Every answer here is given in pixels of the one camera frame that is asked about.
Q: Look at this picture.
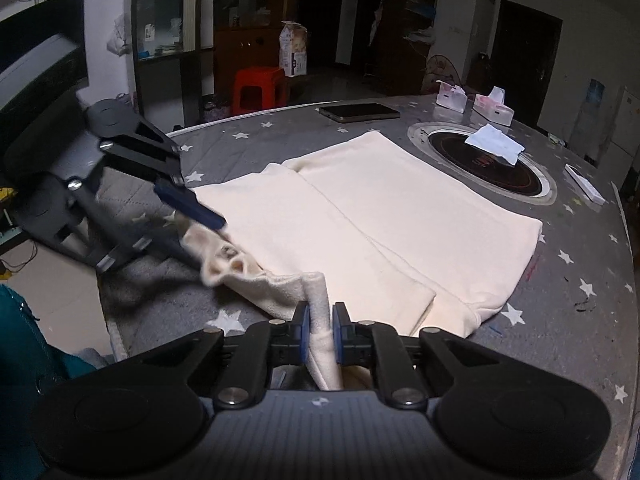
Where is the cream beige sweater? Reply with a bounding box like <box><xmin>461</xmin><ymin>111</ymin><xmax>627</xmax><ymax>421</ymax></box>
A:
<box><xmin>178</xmin><ymin>131</ymin><xmax>542</xmax><ymax>390</ymax></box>

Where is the red plastic stool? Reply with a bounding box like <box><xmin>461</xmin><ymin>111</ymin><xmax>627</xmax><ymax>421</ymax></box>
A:
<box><xmin>231</xmin><ymin>66</ymin><xmax>288</xmax><ymax>115</ymax></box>

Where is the black smartphone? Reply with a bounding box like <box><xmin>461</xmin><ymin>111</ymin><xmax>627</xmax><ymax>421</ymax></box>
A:
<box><xmin>317</xmin><ymin>102</ymin><xmax>400</xmax><ymax>124</ymax></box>

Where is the white paper bag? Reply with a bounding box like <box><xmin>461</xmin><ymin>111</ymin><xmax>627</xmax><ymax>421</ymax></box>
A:
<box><xmin>279</xmin><ymin>21</ymin><xmax>307</xmax><ymax>77</ymax></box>

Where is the round black induction cooktop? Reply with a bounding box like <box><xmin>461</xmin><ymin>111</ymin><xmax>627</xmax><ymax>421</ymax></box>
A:
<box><xmin>407</xmin><ymin>122</ymin><xmax>558</xmax><ymax>206</ymax></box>

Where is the small pink white box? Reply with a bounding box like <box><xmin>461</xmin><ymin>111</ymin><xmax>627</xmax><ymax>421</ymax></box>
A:
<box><xmin>436</xmin><ymin>80</ymin><xmax>468</xmax><ymax>114</ymax></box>

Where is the pink tissue box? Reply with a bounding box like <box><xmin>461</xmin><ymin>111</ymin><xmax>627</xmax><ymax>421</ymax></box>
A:
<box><xmin>473</xmin><ymin>87</ymin><xmax>514</xmax><ymax>127</ymax></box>

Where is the white remote control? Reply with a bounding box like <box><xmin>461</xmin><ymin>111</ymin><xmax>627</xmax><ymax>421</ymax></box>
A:
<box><xmin>565</xmin><ymin>164</ymin><xmax>605</xmax><ymax>206</ymax></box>

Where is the water dispenser with blue bottle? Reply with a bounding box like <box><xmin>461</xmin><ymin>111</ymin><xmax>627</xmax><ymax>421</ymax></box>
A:
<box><xmin>570</xmin><ymin>79</ymin><xmax>605</xmax><ymax>157</ymax></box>

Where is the white refrigerator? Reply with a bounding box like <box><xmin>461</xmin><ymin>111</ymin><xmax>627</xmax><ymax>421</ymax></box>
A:
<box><xmin>598</xmin><ymin>87</ymin><xmax>639</xmax><ymax>188</ymax></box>

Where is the dark wooden door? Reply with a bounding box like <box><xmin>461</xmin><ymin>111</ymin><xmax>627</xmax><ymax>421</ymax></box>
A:
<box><xmin>490</xmin><ymin>0</ymin><xmax>563</xmax><ymax>128</ymax></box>

